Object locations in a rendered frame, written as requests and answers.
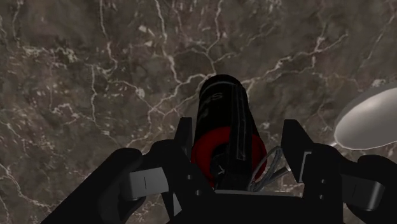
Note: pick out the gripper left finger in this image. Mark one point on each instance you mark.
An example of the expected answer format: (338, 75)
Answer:
(161, 173)

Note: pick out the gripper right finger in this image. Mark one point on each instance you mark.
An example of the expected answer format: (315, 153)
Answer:
(325, 173)

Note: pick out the black and red cylindrical tool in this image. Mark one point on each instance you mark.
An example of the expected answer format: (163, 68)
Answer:
(225, 133)

